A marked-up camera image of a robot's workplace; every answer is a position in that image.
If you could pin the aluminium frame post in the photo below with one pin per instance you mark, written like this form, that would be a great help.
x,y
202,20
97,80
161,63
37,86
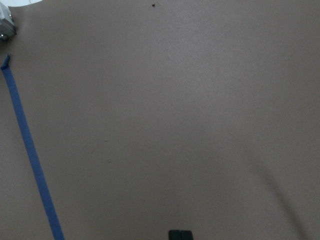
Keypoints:
x,y
7,26

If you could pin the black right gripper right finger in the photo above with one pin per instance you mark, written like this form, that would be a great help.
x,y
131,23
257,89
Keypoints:
x,y
186,235

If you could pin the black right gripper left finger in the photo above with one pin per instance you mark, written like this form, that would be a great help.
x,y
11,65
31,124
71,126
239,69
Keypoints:
x,y
174,234

